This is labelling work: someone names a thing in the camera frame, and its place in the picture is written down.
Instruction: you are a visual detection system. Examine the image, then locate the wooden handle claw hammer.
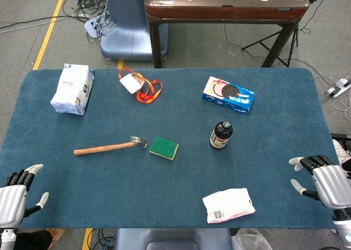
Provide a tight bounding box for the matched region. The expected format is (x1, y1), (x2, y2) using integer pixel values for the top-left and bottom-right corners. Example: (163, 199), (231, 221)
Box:
(73, 135), (148, 156)

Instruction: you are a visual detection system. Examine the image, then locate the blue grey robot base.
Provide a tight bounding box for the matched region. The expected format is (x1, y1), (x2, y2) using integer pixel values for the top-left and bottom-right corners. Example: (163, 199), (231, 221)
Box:
(100, 0), (170, 61)

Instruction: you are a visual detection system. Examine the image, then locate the brown mahjong table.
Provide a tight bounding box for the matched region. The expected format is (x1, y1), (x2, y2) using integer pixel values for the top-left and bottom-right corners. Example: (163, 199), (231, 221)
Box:
(144, 0), (310, 69)

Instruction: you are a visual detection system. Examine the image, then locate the blue cookie box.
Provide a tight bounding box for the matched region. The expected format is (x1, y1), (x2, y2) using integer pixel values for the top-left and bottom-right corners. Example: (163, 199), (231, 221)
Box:
(201, 76), (256, 115)

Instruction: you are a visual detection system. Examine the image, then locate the green yellow sponge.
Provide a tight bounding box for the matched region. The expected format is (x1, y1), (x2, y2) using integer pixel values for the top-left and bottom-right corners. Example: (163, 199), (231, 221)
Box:
(149, 135), (179, 161)

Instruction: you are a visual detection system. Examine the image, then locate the white shoe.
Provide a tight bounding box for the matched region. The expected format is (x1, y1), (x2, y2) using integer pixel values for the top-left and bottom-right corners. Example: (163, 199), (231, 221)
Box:
(332, 139), (351, 177)

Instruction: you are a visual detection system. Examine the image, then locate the brown shoe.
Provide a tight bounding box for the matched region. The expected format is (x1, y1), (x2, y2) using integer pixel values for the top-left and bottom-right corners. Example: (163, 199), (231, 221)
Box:
(45, 228), (67, 245)

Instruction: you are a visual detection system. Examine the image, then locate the dark tea bottle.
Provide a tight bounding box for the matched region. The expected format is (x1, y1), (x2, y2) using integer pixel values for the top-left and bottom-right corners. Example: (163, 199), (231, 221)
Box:
(209, 120), (234, 150)

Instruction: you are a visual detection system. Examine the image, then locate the clear plastic bag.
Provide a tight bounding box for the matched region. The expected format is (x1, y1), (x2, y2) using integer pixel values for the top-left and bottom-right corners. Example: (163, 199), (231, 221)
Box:
(231, 228), (274, 250)

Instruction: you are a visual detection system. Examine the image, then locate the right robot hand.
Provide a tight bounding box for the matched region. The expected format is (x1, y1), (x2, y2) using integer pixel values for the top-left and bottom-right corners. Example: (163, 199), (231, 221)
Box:
(288, 155), (351, 210)

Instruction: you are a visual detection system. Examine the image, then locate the white tissue pack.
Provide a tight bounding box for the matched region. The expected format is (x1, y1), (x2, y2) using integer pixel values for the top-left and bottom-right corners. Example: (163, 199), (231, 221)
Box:
(50, 63), (95, 116)

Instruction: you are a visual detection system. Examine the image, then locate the white pink plastic packet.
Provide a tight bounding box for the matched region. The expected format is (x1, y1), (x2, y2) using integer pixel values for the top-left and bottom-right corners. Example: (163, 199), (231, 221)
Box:
(202, 187), (256, 224)

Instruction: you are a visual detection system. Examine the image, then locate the grey robot torso base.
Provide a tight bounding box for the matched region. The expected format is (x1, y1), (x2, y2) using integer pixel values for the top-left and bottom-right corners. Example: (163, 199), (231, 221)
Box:
(114, 228), (234, 250)

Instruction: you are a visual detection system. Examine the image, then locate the white power strip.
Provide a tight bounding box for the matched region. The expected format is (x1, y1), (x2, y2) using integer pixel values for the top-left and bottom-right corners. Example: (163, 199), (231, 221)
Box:
(325, 78), (351, 98)

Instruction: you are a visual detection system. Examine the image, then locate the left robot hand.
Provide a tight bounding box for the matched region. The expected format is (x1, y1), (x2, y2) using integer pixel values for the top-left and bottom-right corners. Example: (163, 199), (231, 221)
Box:
(0, 163), (50, 229)

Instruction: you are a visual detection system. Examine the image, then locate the black floor cable bundle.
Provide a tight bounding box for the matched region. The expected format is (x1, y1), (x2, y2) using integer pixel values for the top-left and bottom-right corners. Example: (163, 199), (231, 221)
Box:
(61, 0), (111, 44)

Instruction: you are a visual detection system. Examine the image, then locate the black tripod stand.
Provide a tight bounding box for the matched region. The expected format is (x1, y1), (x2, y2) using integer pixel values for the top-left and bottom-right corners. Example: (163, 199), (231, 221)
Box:
(241, 0), (323, 67)

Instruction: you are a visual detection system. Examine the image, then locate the black trouser leg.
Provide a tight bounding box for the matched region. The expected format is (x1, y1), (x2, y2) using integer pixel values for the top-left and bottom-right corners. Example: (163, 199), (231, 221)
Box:
(13, 229), (53, 250)

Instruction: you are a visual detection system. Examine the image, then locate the badge with orange lanyard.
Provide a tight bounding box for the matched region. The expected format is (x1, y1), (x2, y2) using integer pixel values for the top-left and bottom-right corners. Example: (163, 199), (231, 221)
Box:
(118, 67), (163, 105)

